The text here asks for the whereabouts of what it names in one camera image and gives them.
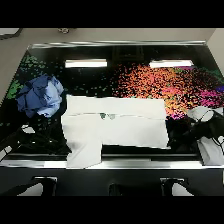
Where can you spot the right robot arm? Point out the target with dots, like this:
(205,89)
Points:
(197,132)

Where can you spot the white T-shirt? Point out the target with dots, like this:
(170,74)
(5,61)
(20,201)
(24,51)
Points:
(126,126)

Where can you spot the silver frame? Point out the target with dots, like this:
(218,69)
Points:
(140,164)

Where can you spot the blue garment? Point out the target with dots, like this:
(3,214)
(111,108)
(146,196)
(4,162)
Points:
(41,95)

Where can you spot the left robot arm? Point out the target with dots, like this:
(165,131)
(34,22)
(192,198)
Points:
(47,185)

